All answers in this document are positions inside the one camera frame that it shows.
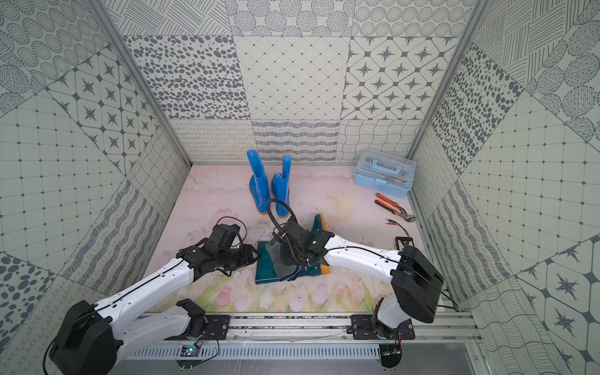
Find grey blue microfibre cloth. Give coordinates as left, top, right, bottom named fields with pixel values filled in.
left=266, top=242, right=303, bottom=281

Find green rubber boot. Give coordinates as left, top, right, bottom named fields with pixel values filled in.
left=255, top=239, right=329, bottom=284

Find blue rubber boot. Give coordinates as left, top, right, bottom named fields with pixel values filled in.
left=271, top=154, right=292, bottom=217
left=246, top=149, right=270, bottom=214

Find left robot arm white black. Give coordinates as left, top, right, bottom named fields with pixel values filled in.
left=42, top=224, right=259, bottom=374

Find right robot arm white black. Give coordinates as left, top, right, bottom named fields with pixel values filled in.
left=266, top=198, right=444, bottom=330

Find light blue plastic toolbox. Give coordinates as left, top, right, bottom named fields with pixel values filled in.
left=354, top=149, right=417, bottom=198

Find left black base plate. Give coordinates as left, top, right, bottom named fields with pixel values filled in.
left=167, top=315, right=231, bottom=341

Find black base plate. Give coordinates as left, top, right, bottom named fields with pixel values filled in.
left=167, top=315, right=231, bottom=341
left=346, top=314, right=416, bottom=340

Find red black cable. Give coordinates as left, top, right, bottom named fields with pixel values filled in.
left=385, top=219, right=413, bottom=240

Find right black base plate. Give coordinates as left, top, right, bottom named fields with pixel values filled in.
left=346, top=314, right=416, bottom=340

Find orange handled pliers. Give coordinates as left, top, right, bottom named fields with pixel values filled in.
left=374, top=193, right=417, bottom=223

